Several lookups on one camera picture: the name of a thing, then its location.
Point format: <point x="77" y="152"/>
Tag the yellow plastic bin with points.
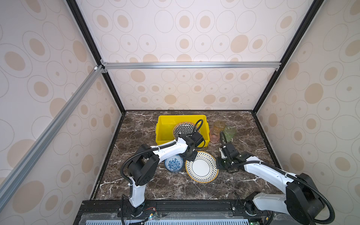
<point x="166" y="124"/>

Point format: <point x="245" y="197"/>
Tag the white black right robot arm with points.
<point x="299" y="199"/>

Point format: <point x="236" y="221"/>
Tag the diagonal aluminium frame bar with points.
<point x="22" y="169"/>

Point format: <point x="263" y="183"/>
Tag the green translucent cup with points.
<point x="229" y="133"/>

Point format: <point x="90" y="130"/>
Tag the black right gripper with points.
<point x="218" y="164"/>

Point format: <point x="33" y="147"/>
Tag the amber translucent cup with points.
<point x="220" y="125"/>

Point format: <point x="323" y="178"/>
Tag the pink translucent cup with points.
<point x="214" y="135"/>

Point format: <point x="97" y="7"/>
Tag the yellow-rim dotted plate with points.
<point x="203" y="169"/>

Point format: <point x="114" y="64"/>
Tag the blue floral ceramic bowl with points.
<point x="174" y="164"/>

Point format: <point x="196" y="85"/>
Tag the black white flower-pattern plate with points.
<point x="184" y="128"/>

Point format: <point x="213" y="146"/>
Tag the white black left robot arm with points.
<point x="139" y="169"/>

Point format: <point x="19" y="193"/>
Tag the horizontal aluminium frame bar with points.
<point x="193" y="65"/>

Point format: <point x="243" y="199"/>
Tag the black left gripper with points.
<point x="193" y="157"/>

